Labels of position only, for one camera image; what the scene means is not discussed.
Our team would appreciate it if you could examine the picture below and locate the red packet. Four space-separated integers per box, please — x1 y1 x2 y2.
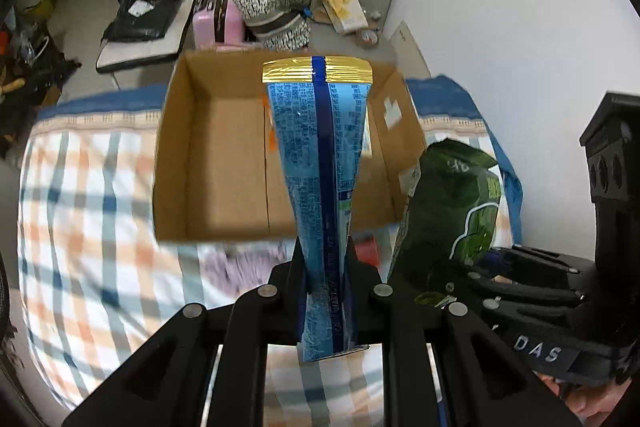
355 234 390 269

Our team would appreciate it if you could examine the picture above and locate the cardboard box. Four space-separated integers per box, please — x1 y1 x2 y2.
152 49 428 243

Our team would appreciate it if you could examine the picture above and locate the purple patterned packet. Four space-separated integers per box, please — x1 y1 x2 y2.
200 241 297 304

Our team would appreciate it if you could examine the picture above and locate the person's right hand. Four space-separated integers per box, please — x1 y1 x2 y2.
540 369 621 425

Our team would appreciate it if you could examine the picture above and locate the pink box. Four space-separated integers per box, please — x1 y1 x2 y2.
192 0 247 51

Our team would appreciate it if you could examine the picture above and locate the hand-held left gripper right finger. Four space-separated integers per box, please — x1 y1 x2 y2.
344 236 584 427

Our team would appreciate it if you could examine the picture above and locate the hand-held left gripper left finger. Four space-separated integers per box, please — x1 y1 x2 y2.
62 238 312 427

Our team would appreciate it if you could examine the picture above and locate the pile of dark bags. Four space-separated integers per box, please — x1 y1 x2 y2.
0 7 82 158

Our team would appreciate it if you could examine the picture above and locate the flat cardboard sheet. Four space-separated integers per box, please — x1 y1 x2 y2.
390 21 431 78

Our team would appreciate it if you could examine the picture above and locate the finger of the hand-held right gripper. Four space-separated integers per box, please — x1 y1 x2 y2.
462 268 587 319
492 246 597 278

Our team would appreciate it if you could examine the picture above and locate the plaid bed sheet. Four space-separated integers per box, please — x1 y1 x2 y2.
17 74 523 427

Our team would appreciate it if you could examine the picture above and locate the blue snack packet gold seal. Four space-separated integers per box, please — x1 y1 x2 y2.
262 55 374 364

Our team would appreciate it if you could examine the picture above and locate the black plastic bag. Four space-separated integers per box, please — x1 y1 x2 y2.
102 0 185 42

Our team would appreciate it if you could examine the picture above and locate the green snack packet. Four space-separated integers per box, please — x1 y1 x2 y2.
387 138 502 308

